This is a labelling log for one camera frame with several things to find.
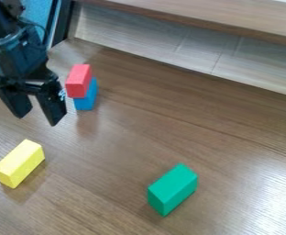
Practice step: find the yellow block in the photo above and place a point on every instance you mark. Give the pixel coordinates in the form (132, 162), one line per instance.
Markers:
(19, 163)

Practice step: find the blue block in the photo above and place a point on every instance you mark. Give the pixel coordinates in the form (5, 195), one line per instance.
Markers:
(86, 98)

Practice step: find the red block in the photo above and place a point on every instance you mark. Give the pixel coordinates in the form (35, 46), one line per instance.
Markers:
(78, 80)

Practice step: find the green block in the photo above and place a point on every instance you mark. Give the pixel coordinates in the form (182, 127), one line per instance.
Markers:
(173, 189)

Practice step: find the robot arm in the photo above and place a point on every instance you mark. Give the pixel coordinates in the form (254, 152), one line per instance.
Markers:
(2, 18)

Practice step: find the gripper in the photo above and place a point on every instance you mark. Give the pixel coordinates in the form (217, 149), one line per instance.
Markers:
(21, 58)

